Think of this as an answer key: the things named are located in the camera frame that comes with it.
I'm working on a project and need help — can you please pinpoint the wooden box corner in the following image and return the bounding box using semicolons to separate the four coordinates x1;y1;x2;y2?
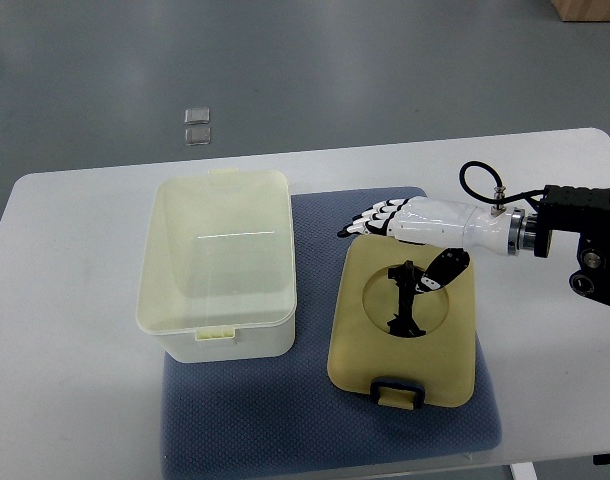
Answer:
551;0;610;22

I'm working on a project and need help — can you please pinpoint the blue grey fabric mat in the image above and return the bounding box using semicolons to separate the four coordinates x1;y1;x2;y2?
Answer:
161;186;501;479

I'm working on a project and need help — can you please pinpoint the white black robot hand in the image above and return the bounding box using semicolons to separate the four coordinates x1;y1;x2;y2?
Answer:
337;196;525;293

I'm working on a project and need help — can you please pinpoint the yellow box lid black handle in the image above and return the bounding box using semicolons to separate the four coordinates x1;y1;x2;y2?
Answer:
327;235;477;410

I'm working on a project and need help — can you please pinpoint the white table leg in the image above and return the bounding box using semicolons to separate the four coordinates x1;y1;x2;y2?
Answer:
510;462;538;480

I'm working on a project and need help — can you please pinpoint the upper metal floor plate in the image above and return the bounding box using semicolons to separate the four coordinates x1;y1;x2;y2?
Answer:
184;107;210;125

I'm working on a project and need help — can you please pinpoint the white storage box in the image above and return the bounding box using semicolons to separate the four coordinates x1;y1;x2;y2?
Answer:
136;170;297;363

